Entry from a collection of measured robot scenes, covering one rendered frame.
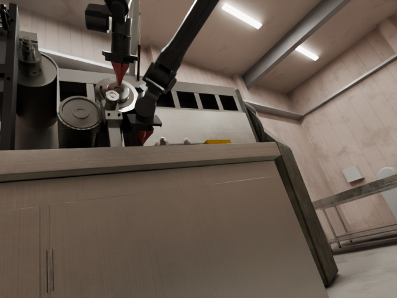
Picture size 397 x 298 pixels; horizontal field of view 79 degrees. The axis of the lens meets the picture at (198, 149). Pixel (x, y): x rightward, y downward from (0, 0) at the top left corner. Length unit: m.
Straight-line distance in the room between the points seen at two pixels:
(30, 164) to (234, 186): 0.39
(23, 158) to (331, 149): 8.92
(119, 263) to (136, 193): 0.12
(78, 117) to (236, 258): 0.61
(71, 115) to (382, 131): 8.36
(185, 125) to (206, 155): 0.84
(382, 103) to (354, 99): 0.75
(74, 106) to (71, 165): 0.44
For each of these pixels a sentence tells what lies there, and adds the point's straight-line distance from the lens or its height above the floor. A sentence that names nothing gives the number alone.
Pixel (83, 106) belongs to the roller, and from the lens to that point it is 0.87.
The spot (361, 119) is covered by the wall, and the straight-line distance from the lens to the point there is 8.89.
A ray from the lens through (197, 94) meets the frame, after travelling 1.55.
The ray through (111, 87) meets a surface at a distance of 0.90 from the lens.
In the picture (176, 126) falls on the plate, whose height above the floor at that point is 1.33.
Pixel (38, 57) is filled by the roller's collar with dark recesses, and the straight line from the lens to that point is 0.91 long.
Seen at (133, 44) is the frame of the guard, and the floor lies 1.77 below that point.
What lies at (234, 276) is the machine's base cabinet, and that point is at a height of 0.63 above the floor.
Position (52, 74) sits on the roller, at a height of 1.32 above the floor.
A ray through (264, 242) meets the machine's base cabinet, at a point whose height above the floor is 0.67.
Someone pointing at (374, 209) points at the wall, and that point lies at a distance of 8.80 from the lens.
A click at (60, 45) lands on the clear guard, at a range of 1.43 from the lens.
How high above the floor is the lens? 0.69
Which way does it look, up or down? 22 degrees up
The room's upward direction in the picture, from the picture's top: 16 degrees counter-clockwise
